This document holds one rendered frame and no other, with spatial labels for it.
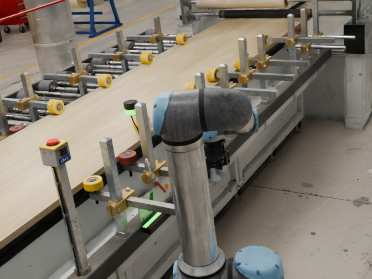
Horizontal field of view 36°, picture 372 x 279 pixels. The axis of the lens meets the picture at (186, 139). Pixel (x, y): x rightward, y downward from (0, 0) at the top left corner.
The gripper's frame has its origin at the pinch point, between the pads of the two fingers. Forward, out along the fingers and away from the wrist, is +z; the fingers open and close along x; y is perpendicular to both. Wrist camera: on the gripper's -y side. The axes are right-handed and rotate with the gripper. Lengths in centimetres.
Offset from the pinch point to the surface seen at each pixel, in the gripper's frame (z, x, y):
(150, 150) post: -13.5, -4.2, -25.4
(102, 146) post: -27.4, -30.8, -27.5
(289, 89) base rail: 15, 152, -23
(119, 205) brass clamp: -2.7, -31.2, -24.7
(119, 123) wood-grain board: -8, 30, -68
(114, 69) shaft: 0, 135, -150
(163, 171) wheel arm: -2.6, -1.5, -22.6
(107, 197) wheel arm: -1.7, -26.6, -34.3
